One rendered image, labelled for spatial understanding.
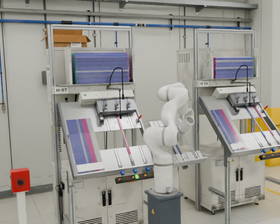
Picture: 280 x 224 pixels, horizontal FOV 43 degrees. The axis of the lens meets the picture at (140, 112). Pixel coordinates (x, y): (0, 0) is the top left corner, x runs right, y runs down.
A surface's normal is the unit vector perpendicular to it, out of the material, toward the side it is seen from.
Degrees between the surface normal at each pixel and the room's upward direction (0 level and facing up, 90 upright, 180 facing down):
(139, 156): 48
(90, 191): 90
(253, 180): 90
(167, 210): 90
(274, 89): 90
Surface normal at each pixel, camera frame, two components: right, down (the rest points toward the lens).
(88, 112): 0.29, -0.61
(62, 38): 0.44, -0.08
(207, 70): -0.91, 0.07
